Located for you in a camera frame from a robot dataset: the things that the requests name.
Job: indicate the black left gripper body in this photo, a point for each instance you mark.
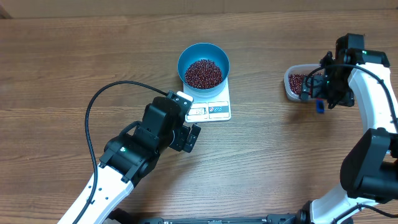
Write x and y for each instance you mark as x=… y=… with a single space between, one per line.
x=180 y=135

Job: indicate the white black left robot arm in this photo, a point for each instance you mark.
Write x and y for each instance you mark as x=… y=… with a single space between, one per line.
x=132 y=155

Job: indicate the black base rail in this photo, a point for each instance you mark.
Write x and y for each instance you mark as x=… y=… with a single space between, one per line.
x=119 y=216

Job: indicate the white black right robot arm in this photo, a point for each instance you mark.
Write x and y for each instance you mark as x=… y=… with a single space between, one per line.
x=352 y=76

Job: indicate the white digital kitchen scale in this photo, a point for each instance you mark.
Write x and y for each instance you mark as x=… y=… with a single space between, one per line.
x=209 y=105

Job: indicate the red adzuki beans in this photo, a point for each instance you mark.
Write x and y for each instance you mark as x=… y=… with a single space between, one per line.
x=300 y=84

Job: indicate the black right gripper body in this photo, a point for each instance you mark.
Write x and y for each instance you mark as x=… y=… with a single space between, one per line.
x=335 y=89

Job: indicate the clear plastic food container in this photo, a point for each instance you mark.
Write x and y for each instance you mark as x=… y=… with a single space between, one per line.
x=305 y=69

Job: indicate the red beans in bowl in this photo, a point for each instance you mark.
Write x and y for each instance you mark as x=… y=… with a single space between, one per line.
x=203 y=74

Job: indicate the teal blue bowl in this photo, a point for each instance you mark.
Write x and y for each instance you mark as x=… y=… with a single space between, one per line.
x=200 y=51

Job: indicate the red scoop with blue handle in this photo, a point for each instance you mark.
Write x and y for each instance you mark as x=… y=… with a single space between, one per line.
x=320 y=107

